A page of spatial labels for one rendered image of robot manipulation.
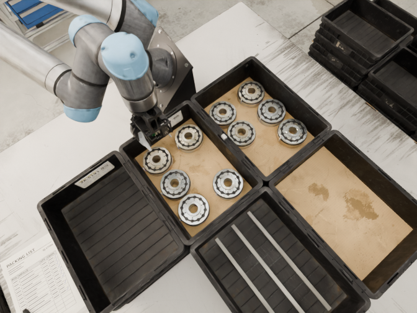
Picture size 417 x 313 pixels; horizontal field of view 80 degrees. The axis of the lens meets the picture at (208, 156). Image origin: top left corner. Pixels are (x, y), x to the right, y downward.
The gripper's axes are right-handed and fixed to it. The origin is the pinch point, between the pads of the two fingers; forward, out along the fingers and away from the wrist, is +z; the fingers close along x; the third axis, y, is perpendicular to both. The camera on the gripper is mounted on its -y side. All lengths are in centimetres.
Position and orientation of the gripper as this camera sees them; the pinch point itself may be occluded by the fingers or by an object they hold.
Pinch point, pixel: (152, 136)
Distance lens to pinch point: 78.1
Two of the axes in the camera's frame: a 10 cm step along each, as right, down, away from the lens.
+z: -0.1, 4.2, 9.1
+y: 6.3, 7.0, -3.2
